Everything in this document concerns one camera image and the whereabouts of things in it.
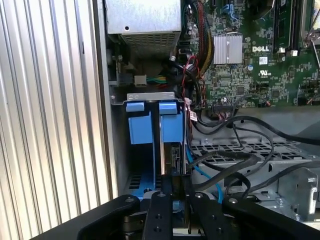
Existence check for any light blue data cable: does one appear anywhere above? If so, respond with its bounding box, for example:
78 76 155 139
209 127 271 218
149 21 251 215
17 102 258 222
186 149 225 204

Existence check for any black disk wire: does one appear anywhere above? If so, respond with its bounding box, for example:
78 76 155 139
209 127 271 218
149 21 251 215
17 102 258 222
186 149 260 191
223 159 320 199

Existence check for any black RAM slot bank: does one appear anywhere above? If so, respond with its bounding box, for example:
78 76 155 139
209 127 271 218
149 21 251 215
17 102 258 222
272 0 301 55

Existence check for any empty blue disk carrier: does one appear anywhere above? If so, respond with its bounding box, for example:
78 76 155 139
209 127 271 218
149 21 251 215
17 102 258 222
126 100 162 200

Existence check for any thick black case cable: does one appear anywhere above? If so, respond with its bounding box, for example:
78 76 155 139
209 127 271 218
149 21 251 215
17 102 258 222
193 116 320 146

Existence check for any CPU socket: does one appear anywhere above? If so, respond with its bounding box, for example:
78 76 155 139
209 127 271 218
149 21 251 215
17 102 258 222
301 0 320 42

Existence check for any grey metal disk bay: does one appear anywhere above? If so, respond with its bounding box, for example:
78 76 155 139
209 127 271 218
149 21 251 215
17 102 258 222
189 109 320 222

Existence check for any silver chipset heatsink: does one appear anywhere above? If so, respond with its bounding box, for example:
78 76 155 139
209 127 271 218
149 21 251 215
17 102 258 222
213 34 244 65

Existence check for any white plastic connector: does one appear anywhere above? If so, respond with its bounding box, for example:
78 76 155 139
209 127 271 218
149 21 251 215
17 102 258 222
134 74 148 87

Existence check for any coloured power wire bundle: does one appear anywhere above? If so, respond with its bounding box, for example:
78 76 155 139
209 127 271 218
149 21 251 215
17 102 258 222
194 0 216 76

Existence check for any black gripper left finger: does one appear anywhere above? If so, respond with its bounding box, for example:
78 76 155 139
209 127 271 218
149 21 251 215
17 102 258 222
29 174 174 240

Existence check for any black cooler block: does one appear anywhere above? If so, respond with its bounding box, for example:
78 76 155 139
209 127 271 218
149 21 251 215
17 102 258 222
246 0 275 20

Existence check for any hard disk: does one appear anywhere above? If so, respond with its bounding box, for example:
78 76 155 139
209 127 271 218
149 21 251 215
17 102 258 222
158 99 191 176

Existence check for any green Dell motherboard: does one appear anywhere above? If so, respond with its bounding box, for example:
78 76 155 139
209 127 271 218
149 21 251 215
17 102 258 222
179 0 320 118

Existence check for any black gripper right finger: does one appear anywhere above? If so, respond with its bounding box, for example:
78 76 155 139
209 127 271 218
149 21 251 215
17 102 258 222
183 174 320 240

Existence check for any grey open PC case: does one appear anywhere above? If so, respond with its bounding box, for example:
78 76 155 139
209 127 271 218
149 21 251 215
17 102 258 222
92 0 320 226

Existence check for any silver power supply unit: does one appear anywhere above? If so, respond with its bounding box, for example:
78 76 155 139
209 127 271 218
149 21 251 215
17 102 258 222
104 0 183 60

